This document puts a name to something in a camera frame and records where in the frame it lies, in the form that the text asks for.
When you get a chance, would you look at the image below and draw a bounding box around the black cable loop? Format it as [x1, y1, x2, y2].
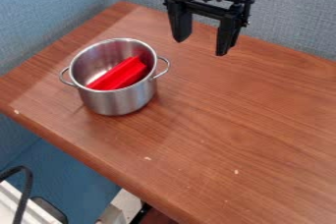
[0, 165, 36, 224]

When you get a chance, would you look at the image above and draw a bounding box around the stainless steel pot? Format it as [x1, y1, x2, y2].
[58, 38, 170, 116]

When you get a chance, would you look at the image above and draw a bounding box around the white table leg bracket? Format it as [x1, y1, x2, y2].
[94, 190, 150, 224]

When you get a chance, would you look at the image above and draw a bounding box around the white radiator panel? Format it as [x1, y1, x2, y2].
[0, 180, 62, 224]

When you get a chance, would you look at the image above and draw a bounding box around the red plastic block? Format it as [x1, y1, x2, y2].
[86, 56, 146, 90]

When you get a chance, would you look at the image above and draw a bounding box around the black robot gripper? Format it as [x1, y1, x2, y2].
[166, 0, 254, 56]

